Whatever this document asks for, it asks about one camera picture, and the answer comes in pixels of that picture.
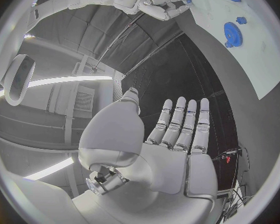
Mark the large blue gear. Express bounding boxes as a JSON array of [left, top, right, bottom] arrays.
[[223, 21, 244, 48]]

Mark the white robot head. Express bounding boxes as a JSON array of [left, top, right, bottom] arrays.
[[3, 54, 36, 107]]

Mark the white task board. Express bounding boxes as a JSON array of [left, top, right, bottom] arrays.
[[174, 0, 280, 101]]

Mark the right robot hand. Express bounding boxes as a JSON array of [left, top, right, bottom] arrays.
[[138, 0, 192, 21]]

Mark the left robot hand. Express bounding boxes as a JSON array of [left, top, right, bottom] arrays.
[[71, 87, 220, 224]]

